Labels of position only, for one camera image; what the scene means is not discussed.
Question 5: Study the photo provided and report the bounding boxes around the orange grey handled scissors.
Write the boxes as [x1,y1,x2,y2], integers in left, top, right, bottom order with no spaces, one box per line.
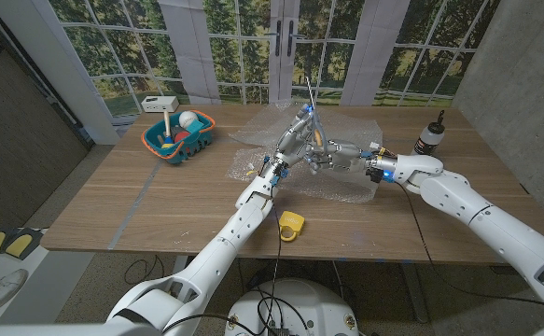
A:
[304,76,326,149]

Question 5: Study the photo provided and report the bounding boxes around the grey table leg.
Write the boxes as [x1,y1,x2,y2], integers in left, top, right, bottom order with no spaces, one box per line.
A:
[399,263,430,324]

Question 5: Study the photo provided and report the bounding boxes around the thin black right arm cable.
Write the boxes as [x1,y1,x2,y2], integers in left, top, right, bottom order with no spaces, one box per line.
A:
[395,181,544,316]

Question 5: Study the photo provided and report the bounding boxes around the white power box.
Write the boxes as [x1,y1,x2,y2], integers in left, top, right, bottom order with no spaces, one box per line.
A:
[140,95,180,114]

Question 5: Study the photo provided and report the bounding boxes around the white baseball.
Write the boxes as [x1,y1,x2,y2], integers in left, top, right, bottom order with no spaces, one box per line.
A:
[178,110,200,130]

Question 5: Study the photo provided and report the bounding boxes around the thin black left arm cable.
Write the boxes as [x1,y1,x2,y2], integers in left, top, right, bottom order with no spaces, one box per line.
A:
[161,184,285,335]

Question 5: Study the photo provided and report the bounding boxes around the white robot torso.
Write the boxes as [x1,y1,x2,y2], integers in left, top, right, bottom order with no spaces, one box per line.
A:
[224,278,360,336]

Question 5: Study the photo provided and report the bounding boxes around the printed forest window backdrop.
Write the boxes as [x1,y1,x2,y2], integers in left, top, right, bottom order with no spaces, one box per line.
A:
[47,0,504,118]

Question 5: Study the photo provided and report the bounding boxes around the clear bubble wrap sheet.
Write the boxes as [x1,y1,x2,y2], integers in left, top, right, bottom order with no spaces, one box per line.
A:
[226,101,384,204]

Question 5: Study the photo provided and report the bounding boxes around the grey tape strip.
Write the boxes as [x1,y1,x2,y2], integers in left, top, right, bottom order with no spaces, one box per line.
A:
[106,171,157,251]

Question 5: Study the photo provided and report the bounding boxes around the yellow padlock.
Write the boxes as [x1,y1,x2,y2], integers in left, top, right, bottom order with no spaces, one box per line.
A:
[277,210,306,243]

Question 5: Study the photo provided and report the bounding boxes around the clear dispenser bottle black cap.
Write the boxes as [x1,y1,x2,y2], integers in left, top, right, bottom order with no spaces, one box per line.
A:
[411,109,446,157]

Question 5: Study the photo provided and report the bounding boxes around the teal basket orange rim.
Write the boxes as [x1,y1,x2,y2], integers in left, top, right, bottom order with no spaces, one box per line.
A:
[141,109,216,164]

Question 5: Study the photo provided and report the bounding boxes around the black torso cables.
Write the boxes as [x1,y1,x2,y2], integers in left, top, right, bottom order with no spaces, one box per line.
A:
[247,287,310,330]

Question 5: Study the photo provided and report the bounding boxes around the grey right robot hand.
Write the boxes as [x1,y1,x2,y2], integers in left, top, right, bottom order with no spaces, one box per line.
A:
[304,137,390,177]

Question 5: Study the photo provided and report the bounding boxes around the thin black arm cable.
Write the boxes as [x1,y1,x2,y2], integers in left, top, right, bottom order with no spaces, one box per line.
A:
[161,184,285,335]
[395,181,544,316]

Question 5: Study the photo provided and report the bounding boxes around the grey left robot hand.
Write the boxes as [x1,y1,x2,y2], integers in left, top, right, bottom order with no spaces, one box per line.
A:
[261,103,318,182]

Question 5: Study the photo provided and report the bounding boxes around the wooden handled toy mallet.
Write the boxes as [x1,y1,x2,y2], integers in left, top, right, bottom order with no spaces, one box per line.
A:
[161,110,174,149]

